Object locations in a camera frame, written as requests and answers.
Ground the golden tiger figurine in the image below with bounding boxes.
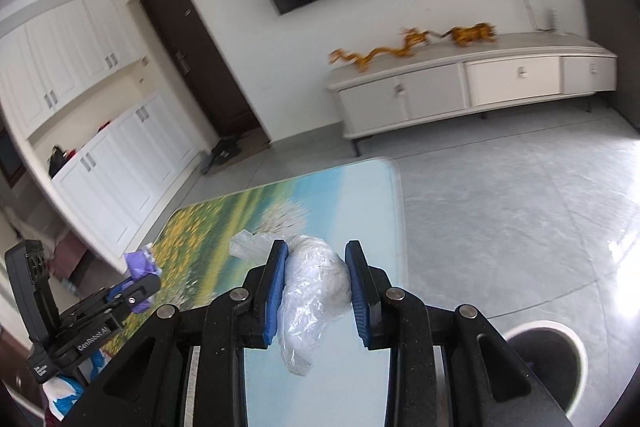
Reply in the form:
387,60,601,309
447,23,498,48

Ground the golden dragon figurine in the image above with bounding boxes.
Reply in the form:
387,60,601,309
328,28,431,72

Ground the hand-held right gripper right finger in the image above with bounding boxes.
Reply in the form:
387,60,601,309
344,239,576,427

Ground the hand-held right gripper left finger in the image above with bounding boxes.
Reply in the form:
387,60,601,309
62,239,291,427

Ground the clear plastic bag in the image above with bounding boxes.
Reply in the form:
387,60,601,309
229,229,353,378

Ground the black bag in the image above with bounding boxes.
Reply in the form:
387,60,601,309
47,145,77,180

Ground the white wall cupboard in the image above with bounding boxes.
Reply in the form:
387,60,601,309
0,0,206,264

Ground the purple wrapper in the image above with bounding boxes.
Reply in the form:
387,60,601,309
122,244,162,315

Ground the white television cabinet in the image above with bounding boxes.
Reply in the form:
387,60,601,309
325,32,618,158

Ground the dark brown door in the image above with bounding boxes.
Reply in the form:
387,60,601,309
140,0,261,142

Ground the pair of black shoes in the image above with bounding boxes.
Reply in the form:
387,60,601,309
200,134,242,176

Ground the table with landscape print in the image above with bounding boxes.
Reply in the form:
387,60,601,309
122,157,408,427

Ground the white round trash bin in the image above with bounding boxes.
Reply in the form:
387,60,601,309
502,319,589,414

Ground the blue and white packet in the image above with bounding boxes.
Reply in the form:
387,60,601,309
42,347,114,423

